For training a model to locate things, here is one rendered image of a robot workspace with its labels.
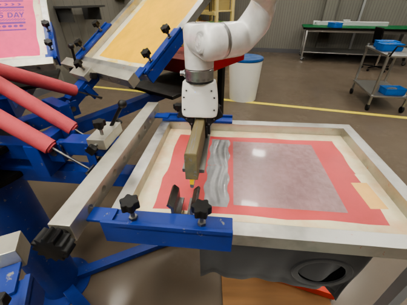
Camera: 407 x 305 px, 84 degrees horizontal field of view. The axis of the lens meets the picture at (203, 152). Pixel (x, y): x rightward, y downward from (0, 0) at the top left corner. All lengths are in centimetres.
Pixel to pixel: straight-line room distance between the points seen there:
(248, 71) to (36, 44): 276
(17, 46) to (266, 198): 165
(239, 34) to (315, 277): 72
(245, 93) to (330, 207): 329
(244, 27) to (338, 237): 50
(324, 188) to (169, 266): 116
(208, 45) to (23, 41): 150
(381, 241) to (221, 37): 55
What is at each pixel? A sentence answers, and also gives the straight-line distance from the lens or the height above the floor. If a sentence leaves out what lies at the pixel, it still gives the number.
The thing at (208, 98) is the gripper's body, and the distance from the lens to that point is 63.
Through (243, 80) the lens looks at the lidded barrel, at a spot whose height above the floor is 38.
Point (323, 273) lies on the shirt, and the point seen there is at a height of 74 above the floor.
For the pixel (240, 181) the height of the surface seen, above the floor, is 96.
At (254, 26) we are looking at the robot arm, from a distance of 57.
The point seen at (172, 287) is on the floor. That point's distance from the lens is 159.
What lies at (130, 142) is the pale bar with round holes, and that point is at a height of 104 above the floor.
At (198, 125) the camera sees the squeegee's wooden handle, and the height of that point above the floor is 114.
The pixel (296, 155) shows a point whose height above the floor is 96.
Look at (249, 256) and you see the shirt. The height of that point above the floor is 80.
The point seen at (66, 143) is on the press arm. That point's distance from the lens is 87.
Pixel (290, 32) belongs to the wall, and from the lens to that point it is 831.
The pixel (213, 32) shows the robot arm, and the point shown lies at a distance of 51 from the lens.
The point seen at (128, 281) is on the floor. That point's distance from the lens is 166.
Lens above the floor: 142
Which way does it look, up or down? 34 degrees down
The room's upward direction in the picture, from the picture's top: 1 degrees counter-clockwise
